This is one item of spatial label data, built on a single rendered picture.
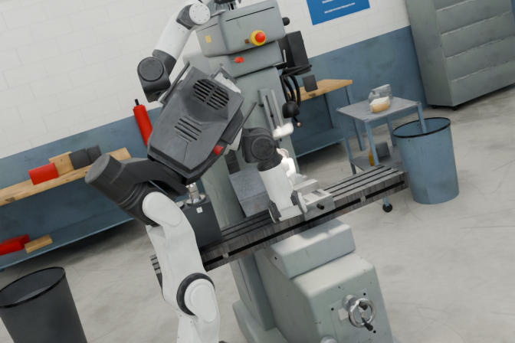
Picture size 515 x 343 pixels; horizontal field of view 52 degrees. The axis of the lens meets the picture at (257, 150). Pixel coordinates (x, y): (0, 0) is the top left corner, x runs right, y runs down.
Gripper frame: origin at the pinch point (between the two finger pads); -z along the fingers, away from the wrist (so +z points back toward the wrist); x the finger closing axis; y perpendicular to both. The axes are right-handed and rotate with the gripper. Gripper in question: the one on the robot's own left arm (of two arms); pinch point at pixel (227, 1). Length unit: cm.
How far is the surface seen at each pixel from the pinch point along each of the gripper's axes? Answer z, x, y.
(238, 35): 9.7, -4.1, -22.5
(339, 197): -44, 24, -87
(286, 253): -33, -11, -103
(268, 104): -13.9, 2.1, -44.6
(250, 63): -5.0, -0.3, -28.5
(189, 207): -37, -43, -70
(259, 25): 9.8, 5.2, -21.0
